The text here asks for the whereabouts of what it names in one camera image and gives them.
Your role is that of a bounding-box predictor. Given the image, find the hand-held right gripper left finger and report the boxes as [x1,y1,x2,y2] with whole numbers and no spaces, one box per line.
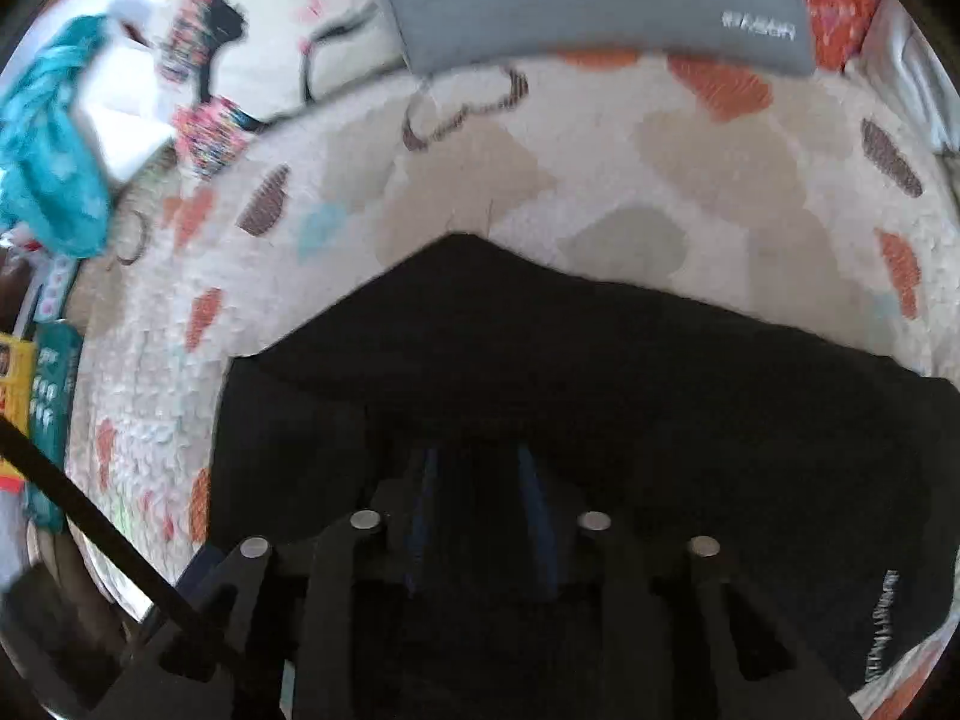
[124,444,445,720]

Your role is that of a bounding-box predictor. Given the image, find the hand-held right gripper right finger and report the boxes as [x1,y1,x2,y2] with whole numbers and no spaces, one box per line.
[516,444,848,720]

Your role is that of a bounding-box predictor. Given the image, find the black pants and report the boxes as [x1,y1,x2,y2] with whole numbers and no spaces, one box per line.
[206,232,960,695]

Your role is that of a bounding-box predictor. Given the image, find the heart print bed blanket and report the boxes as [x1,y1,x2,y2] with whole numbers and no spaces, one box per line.
[66,52,960,720]

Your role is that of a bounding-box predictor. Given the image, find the teal box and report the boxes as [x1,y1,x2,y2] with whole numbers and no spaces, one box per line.
[21,321,83,530]

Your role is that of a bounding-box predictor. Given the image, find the yellow box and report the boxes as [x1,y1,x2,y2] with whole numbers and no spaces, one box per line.
[0,331,37,496]

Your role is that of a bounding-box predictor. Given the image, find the white paper sheet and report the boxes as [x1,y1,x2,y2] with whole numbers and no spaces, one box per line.
[75,37,181,185]

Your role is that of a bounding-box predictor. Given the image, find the white printed pillow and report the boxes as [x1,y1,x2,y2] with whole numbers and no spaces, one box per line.
[112,0,410,181]

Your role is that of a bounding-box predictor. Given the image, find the grey folded garment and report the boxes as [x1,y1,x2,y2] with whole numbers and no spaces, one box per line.
[361,0,817,77]

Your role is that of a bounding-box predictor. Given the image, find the turquoise patterned cloth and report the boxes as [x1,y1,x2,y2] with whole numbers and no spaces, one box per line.
[0,15,113,260]

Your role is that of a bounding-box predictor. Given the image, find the black strap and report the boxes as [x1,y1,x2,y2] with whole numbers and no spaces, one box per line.
[0,414,248,680]

